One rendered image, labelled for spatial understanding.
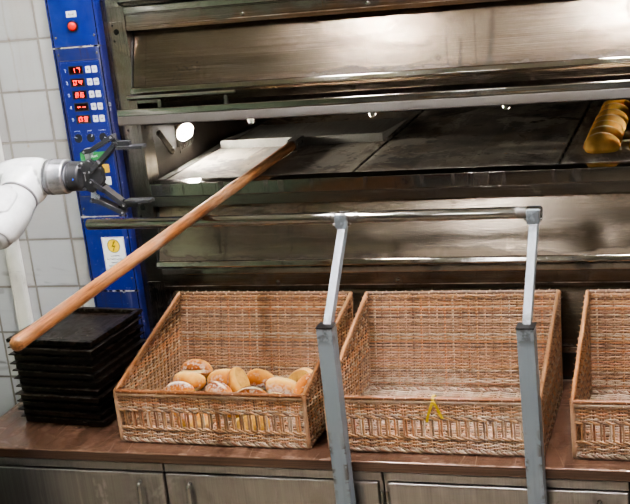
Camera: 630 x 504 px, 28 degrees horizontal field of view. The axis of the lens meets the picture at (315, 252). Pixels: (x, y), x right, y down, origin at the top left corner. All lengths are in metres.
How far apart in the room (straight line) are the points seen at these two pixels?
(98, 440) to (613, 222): 1.51
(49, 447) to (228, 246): 0.77
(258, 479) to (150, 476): 0.31
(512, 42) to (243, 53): 0.75
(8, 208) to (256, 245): 0.85
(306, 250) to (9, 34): 1.09
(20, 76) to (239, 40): 0.70
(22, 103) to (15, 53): 0.15
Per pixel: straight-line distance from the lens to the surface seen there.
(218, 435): 3.35
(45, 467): 3.58
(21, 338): 2.46
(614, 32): 3.31
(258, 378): 3.61
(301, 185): 3.56
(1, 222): 3.09
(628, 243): 3.41
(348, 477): 3.15
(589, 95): 3.19
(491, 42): 3.35
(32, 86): 3.85
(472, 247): 3.47
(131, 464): 3.44
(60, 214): 3.90
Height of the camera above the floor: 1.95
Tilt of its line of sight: 16 degrees down
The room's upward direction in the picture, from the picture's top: 6 degrees counter-clockwise
